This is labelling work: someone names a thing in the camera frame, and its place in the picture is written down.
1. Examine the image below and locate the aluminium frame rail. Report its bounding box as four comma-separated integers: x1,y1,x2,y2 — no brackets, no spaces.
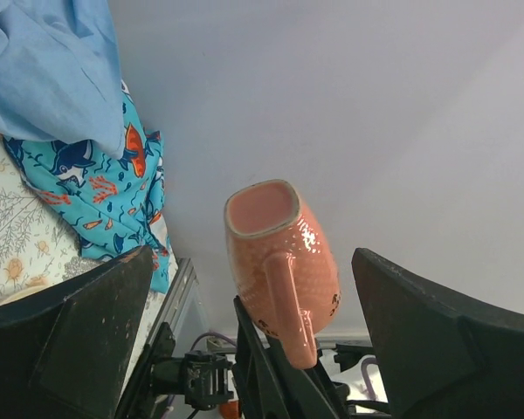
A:
128,258,210,367

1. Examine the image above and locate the floral table mat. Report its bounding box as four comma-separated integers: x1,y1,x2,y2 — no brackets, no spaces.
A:
0,136,104,299

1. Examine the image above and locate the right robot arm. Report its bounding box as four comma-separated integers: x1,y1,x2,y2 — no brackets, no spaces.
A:
115,299,390,418

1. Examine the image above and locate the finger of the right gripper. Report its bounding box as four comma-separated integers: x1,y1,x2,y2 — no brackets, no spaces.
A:
232,298,349,419

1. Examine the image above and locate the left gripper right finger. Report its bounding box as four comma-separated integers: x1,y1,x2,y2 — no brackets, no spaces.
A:
352,248,524,418

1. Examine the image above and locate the pink mug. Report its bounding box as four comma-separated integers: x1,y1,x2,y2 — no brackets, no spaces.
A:
224,179,341,369

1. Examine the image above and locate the shark print cloth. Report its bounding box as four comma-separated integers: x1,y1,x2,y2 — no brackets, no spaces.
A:
3,86,170,292

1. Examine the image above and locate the light blue shirt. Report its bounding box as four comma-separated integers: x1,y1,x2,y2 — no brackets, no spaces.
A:
0,1,124,158

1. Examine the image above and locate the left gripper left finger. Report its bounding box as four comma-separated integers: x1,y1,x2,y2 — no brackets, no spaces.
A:
0,246,153,418

